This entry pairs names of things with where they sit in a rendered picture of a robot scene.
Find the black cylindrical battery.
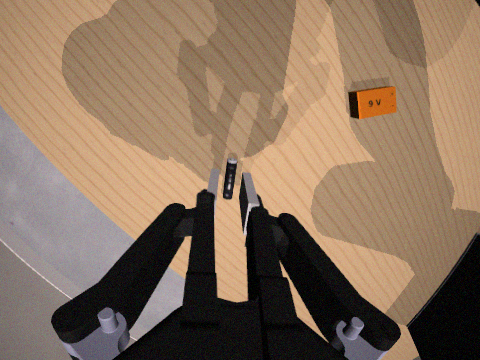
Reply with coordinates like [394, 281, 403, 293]
[223, 158, 237, 200]

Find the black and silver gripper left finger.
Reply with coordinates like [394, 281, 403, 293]
[51, 169, 221, 360]

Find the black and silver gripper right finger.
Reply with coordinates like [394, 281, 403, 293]
[239, 172, 401, 360]

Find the orange nine-volt battery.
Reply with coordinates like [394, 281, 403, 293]
[348, 86, 397, 119]

